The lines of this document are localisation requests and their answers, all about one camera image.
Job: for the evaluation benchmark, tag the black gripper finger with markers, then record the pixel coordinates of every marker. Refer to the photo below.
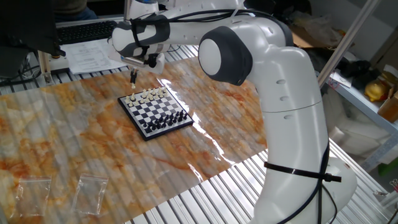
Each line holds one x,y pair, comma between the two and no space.
132,76
136,74

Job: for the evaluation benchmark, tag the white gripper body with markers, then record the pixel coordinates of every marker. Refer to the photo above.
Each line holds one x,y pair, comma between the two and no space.
161,63

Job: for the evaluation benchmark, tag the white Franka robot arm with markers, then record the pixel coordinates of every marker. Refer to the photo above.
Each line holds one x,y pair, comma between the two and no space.
289,93

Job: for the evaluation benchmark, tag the black white folding chessboard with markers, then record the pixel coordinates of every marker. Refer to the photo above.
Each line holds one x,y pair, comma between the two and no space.
155,112

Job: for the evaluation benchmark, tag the white chess king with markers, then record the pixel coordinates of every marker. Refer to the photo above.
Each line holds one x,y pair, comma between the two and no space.
144,93

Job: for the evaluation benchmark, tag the white chess knight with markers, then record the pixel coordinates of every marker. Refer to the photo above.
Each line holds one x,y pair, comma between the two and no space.
159,90
132,97

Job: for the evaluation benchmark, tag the white chess queen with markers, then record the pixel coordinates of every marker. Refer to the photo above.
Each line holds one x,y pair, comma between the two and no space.
149,92

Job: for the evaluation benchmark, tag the white chess rook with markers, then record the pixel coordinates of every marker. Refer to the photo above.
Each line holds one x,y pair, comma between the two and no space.
127,99
164,90

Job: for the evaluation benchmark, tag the printed white paper sheet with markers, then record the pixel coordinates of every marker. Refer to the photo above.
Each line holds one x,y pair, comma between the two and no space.
90,56

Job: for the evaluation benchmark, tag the black chess knight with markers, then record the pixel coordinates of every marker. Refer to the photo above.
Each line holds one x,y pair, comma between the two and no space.
153,127
180,118

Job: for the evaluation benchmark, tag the black chess queen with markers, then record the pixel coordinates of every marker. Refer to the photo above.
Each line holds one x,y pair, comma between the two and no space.
169,121

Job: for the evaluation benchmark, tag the black computer keyboard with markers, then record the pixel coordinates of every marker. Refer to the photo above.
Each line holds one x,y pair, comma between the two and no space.
87,31

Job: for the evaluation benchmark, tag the white stand base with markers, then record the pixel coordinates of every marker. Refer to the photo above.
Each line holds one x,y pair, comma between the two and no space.
59,65

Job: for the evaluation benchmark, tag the orange marble pattern sheet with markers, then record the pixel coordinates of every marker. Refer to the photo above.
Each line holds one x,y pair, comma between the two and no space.
77,149

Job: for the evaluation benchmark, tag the person in brown jacket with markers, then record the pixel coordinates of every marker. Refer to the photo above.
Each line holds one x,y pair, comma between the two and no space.
71,7

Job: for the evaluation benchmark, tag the clear plastic zip bag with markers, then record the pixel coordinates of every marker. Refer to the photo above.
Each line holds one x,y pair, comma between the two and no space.
90,194
31,196

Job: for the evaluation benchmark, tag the slanted aluminium strut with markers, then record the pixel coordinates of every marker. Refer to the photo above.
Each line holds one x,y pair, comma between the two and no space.
345,46

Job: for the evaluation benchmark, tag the black bag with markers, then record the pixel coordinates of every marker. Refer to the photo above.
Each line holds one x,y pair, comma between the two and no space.
360,71

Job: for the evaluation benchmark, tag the white plastic bags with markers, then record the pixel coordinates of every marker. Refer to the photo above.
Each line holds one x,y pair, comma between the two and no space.
351,130

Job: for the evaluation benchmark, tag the grey metal shelf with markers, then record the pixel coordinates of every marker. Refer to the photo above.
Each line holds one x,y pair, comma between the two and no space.
367,107

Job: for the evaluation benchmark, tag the yellow plush toy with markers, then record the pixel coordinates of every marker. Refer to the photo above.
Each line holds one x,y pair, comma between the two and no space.
374,91

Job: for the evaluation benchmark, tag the small brown cardboard box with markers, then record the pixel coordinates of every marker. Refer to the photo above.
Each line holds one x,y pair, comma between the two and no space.
390,109

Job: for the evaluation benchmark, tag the green plastic object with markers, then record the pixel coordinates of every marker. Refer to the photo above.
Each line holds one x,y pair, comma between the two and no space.
390,166

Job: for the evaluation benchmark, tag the metal binder clips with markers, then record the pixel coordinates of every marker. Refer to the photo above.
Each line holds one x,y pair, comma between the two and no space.
394,184

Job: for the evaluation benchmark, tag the silver wrist camera blue caps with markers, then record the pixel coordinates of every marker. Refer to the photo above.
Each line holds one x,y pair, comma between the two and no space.
137,61

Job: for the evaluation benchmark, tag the upright aluminium profile post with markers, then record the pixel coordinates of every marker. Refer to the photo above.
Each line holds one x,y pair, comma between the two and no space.
126,9

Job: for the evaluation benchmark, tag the short beige upright post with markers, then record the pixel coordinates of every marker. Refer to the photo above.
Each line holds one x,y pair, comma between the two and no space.
44,65

